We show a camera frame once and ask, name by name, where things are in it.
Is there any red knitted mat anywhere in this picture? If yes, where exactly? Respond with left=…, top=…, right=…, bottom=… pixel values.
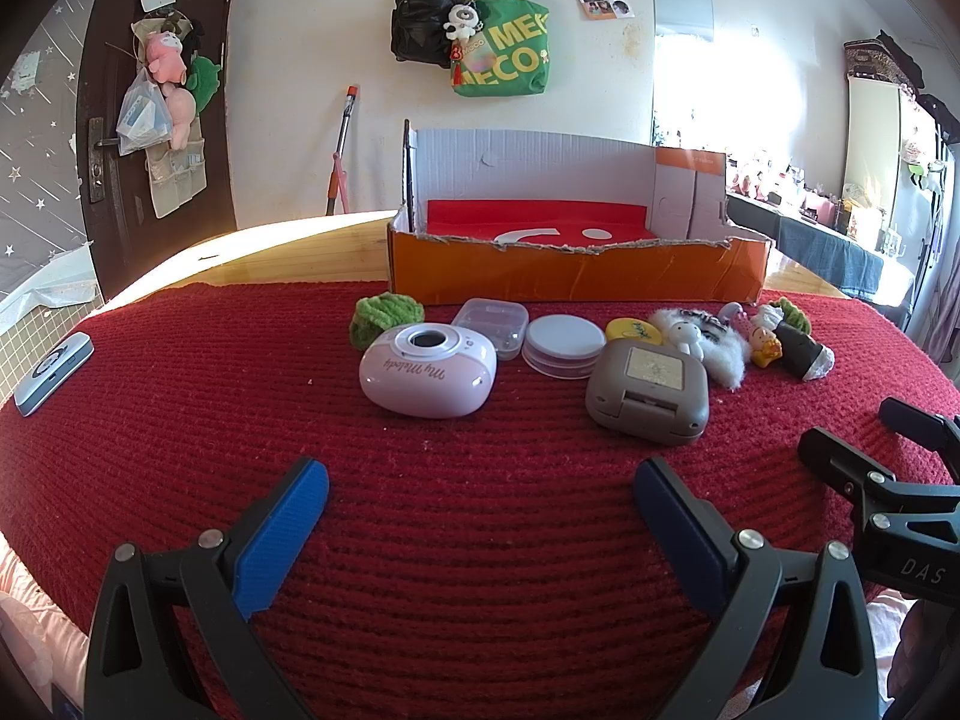
left=0, top=279, right=960, bottom=720

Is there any clutter of small figurines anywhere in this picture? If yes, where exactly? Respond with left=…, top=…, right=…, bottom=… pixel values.
left=731, top=157, right=901, bottom=252

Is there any black backpack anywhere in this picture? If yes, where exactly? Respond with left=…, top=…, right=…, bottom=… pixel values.
left=390, top=0, right=466, bottom=65

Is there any white wardrobe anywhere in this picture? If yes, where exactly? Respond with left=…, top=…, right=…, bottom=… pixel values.
left=840, top=75, right=960, bottom=361

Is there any pink quilt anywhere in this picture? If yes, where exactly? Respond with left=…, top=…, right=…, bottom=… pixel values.
left=0, top=532, right=89, bottom=720

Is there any peach plush toy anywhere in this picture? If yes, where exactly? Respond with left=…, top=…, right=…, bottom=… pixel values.
left=161, top=82, right=197, bottom=151

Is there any dark brown door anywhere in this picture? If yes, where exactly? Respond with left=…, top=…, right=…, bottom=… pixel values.
left=77, top=0, right=241, bottom=301

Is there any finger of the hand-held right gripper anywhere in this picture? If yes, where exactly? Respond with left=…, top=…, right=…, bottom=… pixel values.
left=796, top=426, right=960, bottom=541
left=877, top=396, right=960, bottom=482

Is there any green plush toy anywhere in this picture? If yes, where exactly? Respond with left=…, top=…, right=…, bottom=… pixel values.
left=187, top=54, right=224, bottom=107

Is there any clear plastic bag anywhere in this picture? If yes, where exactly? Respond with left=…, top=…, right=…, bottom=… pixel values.
left=115, top=67, right=175, bottom=158

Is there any small doll figurine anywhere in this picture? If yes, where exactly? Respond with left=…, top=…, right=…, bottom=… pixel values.
left=718, top=302, right=785, bottom=368

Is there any panda plush charm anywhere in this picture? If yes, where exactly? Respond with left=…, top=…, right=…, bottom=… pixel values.
left=441, top=4, right=481, bottom=44

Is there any green yarn scrunchie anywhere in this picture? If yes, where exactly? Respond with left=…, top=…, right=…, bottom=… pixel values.
left=772, top=298, right=815, bottom=335
left=349, top=292, right=426, bottom=352

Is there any white fluffy star plush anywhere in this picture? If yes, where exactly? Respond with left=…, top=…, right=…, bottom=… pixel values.
left=649, top=306, right=751, bottom=391

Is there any yellow round tin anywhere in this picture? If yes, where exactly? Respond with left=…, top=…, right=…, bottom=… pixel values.
left=604, top=317, right=661, bottom=350

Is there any green tote bag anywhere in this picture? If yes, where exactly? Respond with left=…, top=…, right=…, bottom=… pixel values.
left=450, top=0, right=551, bottom=100

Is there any clear plastic small box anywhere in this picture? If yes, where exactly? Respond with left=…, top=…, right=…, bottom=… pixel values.
left=451, top=298, right=530, bottom=362

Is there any grey square case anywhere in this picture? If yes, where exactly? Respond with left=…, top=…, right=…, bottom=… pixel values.
left=585, top=339, right=710, bottom=446

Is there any brass door handle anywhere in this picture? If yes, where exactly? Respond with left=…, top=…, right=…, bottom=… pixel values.
left=86, top=118, right=121, bottom=203

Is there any round white pink compact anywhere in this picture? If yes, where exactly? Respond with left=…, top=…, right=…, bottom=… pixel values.
left=522, top=314, right=607, bottom=378

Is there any red and white cardboard box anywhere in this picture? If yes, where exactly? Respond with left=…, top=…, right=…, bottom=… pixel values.
left=386, top=118, right=773, bottom=306

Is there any white round device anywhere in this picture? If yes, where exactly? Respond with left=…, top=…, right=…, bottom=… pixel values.
left=358, top=322, right=499, bottom=416

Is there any side table with dark cloth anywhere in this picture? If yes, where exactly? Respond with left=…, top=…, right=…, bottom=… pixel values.
left=724, top=191, right=886, bottom=301

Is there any white plastic sheet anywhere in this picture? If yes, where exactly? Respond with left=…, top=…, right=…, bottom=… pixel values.
left=0, top=240, right=98, bottom=316

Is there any frameless wall mirror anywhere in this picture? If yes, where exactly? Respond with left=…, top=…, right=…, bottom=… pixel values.
left=649, top=0, right=713, bottom=151

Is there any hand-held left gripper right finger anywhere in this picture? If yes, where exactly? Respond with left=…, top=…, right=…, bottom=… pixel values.
left=631, top=456, right=880, bottom=720

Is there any red handled mop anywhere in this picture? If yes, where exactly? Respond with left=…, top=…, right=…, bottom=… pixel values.
left=322, top=85, right=359, bottom=217

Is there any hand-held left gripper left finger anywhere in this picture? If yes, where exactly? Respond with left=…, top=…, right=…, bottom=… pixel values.
left=84, top=456, right=331, bottom=720

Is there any blue flat gadget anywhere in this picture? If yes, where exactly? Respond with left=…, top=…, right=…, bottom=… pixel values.
left=13, top=331, right=96, bottom=418

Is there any patterned storage bag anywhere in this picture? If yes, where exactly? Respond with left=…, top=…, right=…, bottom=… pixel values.
left=842, top=36, right=920, bottom=87

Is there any pink plush toy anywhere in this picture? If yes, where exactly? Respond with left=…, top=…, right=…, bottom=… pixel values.
left=145, top=30, right=188, bottom=83

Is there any black white sushi plush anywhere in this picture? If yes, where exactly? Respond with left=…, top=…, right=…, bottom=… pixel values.
left=765, top=304, right=837, bottom=383

